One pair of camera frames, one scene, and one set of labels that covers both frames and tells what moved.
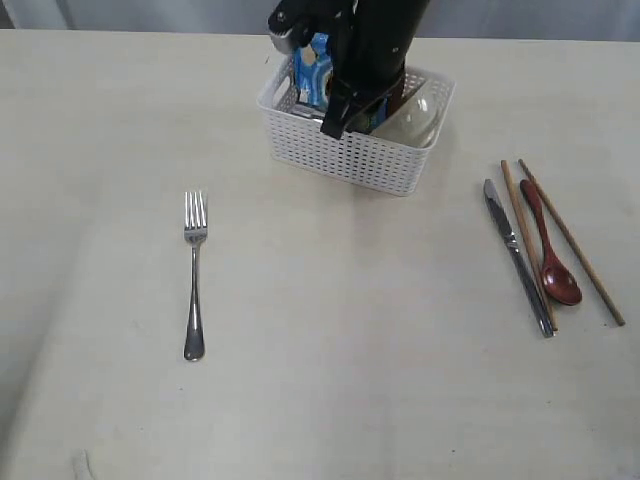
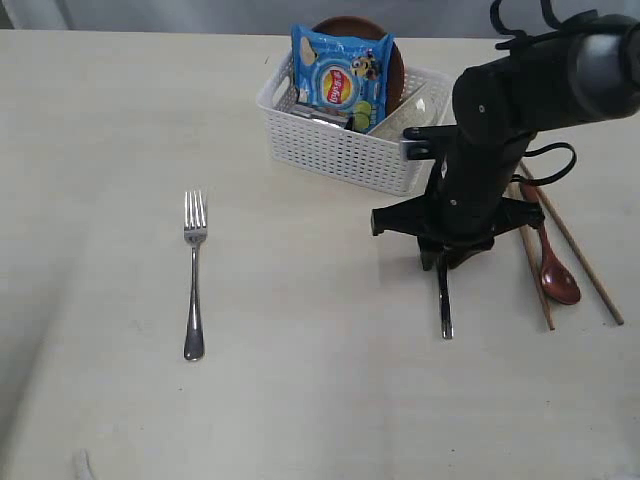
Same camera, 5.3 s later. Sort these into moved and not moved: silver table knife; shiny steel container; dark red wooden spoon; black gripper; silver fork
Moved: black gripper; silver table knife
Not moved: dark red wooden spoon; silver fork; shiny steel container
